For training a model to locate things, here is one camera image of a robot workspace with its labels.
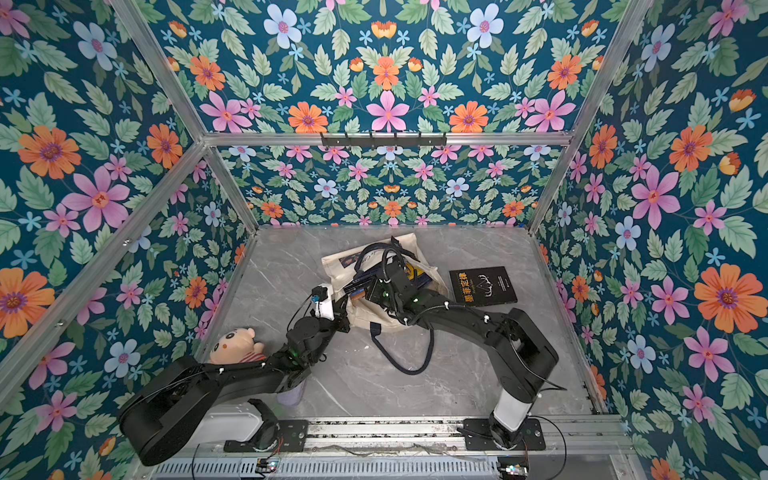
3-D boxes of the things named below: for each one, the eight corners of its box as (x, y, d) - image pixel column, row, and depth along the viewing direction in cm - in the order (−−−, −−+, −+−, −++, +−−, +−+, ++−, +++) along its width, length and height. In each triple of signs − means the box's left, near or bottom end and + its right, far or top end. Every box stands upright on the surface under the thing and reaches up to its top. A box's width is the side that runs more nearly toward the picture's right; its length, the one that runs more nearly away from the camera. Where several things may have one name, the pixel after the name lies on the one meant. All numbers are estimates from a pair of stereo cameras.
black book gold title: (457, 308, 99) (458, 304, 98) (449, 273, 109) (450, 269, 107) (515, 302, 101) (517, 299, 99) (502, 269, 110) (504, 265, 108)
